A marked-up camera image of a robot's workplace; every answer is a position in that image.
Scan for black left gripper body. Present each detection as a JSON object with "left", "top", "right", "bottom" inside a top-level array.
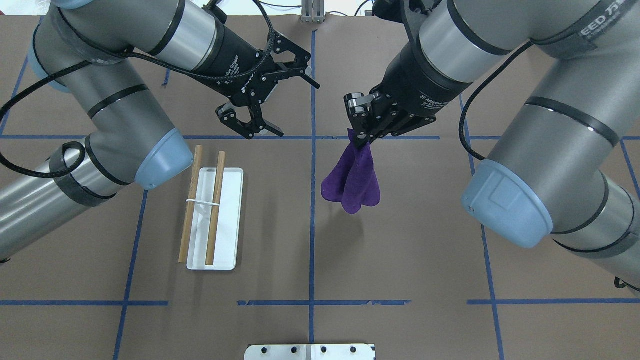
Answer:
[{"left": 202, "top": 23, "right": 264, "bottom": 97}]

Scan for white towel rack with dowels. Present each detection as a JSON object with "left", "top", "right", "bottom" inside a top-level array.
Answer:
[{"left": 178, "top": 145, "right": 245, "bottom": 271}]

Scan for aluminium frame post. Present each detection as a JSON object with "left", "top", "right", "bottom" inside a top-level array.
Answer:
[{"left": 300, "top": 0, "right": 326, "bottom": 23}]

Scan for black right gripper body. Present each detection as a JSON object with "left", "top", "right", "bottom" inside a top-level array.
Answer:
[{"left": 374, "top": 46, "right": 470, "bottom": 126}]

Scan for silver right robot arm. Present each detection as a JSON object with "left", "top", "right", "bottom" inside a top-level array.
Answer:
[{"left": 344, "top": 0, "right": 639, "bottom": 296}]

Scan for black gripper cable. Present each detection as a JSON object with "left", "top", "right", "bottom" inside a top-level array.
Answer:
[{"left": 459, "top": 40, "right": 535, "bottom": 162}]

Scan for white camera pillar with base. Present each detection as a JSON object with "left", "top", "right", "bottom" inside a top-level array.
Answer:
[{"left": 244, "top": 343, "right": 377, "bottom": 360}]

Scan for purple towel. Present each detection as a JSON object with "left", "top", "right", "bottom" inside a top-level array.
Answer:
[{"left": 321, "top": 129, "right": 381, "bottom": 215}]

